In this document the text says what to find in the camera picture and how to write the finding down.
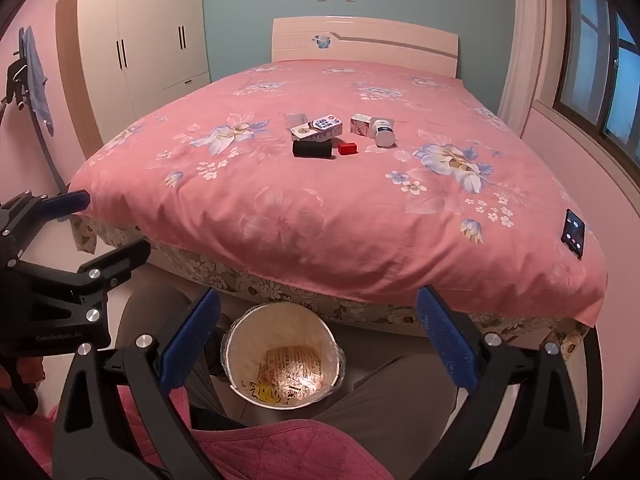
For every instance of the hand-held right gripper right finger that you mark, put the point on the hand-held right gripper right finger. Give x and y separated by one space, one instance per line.
445 340

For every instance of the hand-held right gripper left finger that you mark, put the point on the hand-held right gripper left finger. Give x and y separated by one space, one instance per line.
192 340

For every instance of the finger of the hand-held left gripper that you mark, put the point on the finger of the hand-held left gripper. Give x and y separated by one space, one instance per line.
65 203
120 260

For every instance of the white trash bin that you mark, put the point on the white trash bin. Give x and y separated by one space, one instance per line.
280 327

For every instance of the red block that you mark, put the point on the red block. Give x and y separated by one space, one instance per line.
348 149

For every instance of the person's left hand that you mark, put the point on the person's left hand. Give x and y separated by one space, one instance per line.
34 371

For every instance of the floral bed skirt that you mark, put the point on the floral bed skirt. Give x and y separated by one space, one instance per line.
280 285

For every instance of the printed snack wrapper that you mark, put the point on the printed snack wrapper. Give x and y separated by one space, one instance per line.
290 375

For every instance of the blue towel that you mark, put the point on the blue towel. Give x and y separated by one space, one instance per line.
37 85

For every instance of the black stand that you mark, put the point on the black stand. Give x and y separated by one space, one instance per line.
15 77

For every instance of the pink quilted jacket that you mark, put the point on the pink quilted jacket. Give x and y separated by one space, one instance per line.
280 452

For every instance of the black smartphone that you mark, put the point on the black smartphone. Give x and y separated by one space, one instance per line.
573 232

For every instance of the pink floral bedsheet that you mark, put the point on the pink floral bedsheet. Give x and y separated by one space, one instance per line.
325 220

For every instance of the cream wardrobe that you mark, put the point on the cream wardrobe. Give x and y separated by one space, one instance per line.
150 20

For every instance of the white bottle blue label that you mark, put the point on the white bottle blue label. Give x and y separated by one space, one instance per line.
384 134

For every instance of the black cylindrical case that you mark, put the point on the black cylindrical case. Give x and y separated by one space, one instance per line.
312 149

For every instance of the white printed carton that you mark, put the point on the white printed carton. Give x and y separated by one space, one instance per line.
305 134

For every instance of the small white red box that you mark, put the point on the small white red box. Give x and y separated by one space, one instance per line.
360 124

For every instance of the white remote control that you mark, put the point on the white remote control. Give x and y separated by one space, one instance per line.
326 122

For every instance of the cream bed headboard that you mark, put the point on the cream bed headboard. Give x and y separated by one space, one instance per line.
400 55

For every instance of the dark framed window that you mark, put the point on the dark framed window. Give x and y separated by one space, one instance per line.
590 60

